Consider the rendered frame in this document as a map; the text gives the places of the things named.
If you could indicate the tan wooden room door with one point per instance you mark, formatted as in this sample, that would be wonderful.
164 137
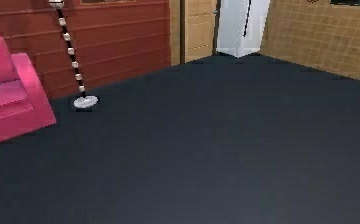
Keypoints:
198 30

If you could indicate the black and white floor lamp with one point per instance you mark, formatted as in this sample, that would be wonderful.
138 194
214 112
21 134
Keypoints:
85 101

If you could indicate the pink armchair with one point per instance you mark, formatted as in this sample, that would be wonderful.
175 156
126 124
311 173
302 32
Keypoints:
11 100

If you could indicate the dark window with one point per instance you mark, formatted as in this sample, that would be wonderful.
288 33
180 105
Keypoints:
351 2

